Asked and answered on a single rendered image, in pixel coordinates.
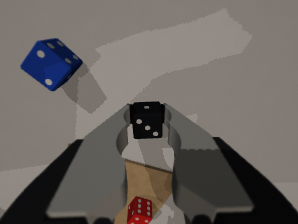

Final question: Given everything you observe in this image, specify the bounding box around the black die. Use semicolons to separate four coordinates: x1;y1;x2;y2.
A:
132;101;163;139

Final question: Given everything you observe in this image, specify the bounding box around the tan flat mat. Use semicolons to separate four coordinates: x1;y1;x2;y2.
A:
114;158;173;224

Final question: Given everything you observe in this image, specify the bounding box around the blue die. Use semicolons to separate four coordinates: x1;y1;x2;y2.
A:
21;38;83;91

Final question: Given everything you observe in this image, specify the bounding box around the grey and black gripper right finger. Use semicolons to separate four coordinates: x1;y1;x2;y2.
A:
161;103;298;224

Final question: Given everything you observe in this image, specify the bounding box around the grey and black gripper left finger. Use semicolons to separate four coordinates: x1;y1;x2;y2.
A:
0;103;133;224

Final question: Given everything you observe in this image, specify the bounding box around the red die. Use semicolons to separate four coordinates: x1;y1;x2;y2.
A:
127;196;152;224

